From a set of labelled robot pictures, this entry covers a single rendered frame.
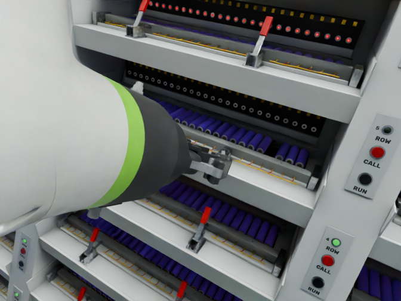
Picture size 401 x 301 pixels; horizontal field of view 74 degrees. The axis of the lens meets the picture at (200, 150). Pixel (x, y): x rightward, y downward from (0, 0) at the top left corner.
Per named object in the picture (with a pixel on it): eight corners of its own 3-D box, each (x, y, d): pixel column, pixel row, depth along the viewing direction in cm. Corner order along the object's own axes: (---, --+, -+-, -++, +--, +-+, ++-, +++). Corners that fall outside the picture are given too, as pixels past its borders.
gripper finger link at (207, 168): (167, 142, 28) (209, 160, 25) (193, 149, 32) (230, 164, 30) (159, 164, 28) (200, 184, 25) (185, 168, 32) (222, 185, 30)
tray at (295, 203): (305, 229, 46) (325, 186, 41) (62, 121, 67) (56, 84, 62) (319, 173, 61) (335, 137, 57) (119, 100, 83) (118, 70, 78)
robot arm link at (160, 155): (168, 84, 17) (67, 52, 20) (107, 254, 17) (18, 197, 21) (201, 106, 22) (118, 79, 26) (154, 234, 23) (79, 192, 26)
